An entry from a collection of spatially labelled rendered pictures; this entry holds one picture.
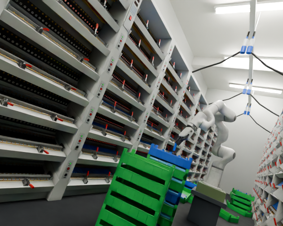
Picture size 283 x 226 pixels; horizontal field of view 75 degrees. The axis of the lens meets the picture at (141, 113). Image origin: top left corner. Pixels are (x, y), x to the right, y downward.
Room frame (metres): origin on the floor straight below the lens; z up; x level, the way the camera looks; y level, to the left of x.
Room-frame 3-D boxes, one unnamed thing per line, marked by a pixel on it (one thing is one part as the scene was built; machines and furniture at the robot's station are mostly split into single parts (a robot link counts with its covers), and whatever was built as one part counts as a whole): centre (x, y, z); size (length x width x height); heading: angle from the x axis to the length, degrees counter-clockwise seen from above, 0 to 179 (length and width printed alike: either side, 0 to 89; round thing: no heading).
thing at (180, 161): (1.39, -0.32, 0.52); 0.30 x 0.20 x 0.08; 73
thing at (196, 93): (3.08, -0.74, 0.85); 0.20 x 0.09 x 1.69; 57
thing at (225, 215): (2.47, -1.44, 0.04); 0.30 x 0.20 x 0.08; 28
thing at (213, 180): (1.90, -0.92, 0.46); 0.19 x 0.19 x 0.18
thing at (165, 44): (1.91, 0.03, 0.85); 0.20 x 0.09 x 1.69; 57
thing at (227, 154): (1.88, -0.95, 0.67); 0.19 x 0.12 x 0.24; 42
